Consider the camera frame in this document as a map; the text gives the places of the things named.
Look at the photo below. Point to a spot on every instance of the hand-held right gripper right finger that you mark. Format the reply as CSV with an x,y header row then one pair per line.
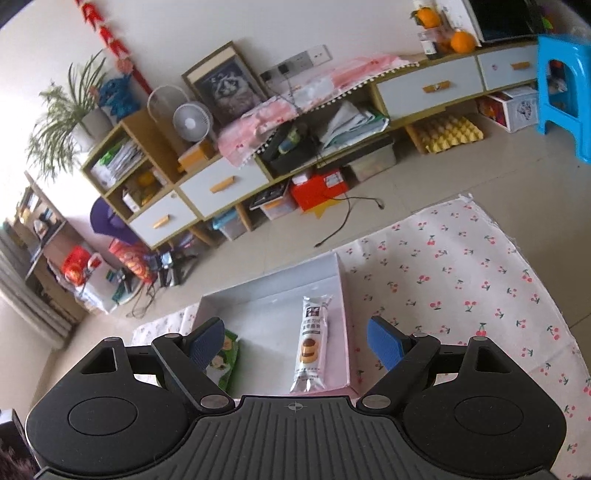
x,y
383,341

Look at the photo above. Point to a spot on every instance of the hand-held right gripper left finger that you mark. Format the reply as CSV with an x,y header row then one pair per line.
x,y
207,344

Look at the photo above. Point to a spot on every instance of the pink cardboard box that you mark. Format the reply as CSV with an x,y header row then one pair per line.
x,y
268,295

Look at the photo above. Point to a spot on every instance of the green snack packet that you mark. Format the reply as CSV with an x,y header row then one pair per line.
x,y
228,364

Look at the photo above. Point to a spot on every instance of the long cake snack packet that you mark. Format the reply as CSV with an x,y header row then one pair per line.
x,y
311,341

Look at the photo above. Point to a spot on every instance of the black tripod with phone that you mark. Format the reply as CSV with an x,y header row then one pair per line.
x,y
166,265

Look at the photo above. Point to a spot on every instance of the cherry print cloth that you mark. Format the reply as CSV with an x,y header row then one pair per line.
x,y
461,277

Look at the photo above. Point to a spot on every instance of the red printed bag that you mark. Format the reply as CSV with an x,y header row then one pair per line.
x,y
136,265

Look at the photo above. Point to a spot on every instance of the clear bin with blue lid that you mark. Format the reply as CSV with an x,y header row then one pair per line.
x,y
228,228

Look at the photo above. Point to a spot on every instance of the wooden cube shelf unit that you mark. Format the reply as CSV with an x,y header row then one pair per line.
x,y
161,221

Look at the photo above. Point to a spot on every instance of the red and white plastic bag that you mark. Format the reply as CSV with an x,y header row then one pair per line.
x,y
76,265

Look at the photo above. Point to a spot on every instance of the black printed book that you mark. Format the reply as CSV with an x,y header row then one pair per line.
x,y
270,196

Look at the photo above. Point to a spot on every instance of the purple cloth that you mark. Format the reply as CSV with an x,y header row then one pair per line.
x,y
106,219

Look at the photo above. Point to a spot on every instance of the red cardboard box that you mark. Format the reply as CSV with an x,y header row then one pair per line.
x,y
318,191

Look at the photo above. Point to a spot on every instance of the large clear storage bin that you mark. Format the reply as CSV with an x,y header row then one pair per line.
x,y
369,164

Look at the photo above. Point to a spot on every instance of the grey curtain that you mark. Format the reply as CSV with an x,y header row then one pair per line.
x,y
27,314

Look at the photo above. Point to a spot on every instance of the small orange box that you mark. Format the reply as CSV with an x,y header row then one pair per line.
x,y
196,159

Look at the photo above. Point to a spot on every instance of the wooden desk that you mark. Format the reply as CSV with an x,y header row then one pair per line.
x,y
51,230

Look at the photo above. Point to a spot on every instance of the stack of papers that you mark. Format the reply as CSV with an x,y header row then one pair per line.
x,y
120,161

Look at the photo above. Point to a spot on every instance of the black box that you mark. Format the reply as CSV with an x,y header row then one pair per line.
x,y
291,159

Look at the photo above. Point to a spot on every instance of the yellow egg tray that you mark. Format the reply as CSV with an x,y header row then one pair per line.
x,y
443,134

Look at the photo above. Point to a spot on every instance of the folded pale cloths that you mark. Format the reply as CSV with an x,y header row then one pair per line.
x,y
351,122

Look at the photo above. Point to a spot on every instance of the small white fan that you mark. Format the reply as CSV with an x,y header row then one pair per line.
x,y
191,122

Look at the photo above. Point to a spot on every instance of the pink floral cloth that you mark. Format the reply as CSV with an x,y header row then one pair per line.
x,y
258,124

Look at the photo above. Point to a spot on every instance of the long wooden drawer cabinet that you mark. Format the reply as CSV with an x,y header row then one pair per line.
x,y
429,92

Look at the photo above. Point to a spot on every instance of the framed cat picture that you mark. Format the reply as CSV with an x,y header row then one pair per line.
x,y
231,87

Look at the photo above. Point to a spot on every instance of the white printed box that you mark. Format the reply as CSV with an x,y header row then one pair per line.
x,y
519,110

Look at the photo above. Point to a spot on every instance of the potted green plant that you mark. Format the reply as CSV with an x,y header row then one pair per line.
x,y
60,120

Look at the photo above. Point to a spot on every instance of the dark glass bottle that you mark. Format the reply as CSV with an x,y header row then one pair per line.
x,y
428,46

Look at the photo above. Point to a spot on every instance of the orange fruit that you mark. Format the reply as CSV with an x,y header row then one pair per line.
x,y
427,17
462,41

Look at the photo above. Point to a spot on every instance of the red hanging decoration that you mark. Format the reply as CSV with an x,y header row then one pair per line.
x,y
113,41

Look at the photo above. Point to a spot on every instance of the blue plastic stool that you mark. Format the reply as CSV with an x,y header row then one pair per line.
x,y
554,50

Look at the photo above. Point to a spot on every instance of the white microwave oven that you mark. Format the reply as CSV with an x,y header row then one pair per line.
x,y
503,18

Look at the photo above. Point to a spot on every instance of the wall power outlet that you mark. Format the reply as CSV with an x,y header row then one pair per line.
x,y
318,55

